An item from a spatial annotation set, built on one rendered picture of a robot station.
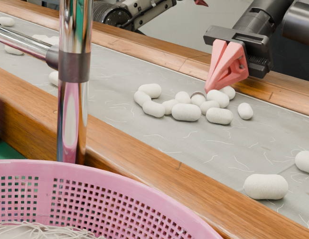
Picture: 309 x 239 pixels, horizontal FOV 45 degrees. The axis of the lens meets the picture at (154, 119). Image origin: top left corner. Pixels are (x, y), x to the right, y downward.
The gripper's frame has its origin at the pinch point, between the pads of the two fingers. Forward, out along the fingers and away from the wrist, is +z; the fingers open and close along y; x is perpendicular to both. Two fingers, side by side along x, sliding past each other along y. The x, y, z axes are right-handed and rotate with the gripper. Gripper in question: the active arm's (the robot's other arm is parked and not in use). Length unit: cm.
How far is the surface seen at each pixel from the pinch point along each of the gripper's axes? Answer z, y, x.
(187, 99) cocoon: 5.5, 1.2, -4.2
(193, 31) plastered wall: -135, -144, 142
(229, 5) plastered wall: -150, -116, 125
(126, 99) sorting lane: 9.5, -6.3, -5.4
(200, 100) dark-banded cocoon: 4.3, 2.2, -3.1
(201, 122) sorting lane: 7.6, 4.7, -3.6
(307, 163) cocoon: 8.5, 18.9, -5.7
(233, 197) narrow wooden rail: 18.1, 18.2, -15.2
